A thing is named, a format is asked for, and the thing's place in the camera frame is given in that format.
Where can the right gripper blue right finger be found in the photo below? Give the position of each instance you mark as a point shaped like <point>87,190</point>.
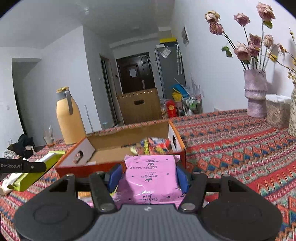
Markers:
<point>184,178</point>

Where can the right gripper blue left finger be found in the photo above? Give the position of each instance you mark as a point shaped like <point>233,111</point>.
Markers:
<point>112,177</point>

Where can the green white snack packet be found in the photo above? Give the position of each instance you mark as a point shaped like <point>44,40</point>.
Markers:
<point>24,173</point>

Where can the pink snack packet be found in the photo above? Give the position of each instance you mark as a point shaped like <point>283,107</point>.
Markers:
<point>149,179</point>

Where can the black bag on floor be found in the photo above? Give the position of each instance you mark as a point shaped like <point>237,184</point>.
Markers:
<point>24,147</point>

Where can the red orange cardboard box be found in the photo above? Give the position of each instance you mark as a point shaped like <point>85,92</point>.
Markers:
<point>102,150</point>

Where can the colourful snack bag in box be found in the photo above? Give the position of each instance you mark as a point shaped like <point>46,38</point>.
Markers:
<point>152,146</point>

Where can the glass cup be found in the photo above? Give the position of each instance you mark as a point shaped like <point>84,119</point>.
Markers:
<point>49,136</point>

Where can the colourful patterned tablecloth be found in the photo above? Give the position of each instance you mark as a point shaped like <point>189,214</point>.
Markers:
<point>251,150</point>

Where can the yellow thermos jug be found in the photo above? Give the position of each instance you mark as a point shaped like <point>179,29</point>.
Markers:
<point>69,117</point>

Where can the red gift box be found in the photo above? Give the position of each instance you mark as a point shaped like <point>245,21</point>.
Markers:
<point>171,109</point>

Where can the dark entrance door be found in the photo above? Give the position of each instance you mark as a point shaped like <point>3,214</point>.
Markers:
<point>135,73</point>

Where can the pink textured vase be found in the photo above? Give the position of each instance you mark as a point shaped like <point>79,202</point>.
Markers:
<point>255,91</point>

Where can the floral ceramic vase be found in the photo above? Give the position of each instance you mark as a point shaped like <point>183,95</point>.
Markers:
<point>292,123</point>

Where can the clear container with seeds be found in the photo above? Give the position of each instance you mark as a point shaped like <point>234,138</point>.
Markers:
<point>278,110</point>

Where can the grey refrigerator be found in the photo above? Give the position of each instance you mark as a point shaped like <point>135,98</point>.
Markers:
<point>170,67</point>

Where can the dried pink roses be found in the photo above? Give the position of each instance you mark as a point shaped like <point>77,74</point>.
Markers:
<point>258,50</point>

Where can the yellow twig flowers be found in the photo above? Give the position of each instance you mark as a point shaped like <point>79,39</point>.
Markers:
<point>283,57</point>

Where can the brown cardboard box with handle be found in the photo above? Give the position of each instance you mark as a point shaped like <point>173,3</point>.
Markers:
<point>140,106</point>

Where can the wire rack with bottles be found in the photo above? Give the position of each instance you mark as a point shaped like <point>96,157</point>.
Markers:
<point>192,105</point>

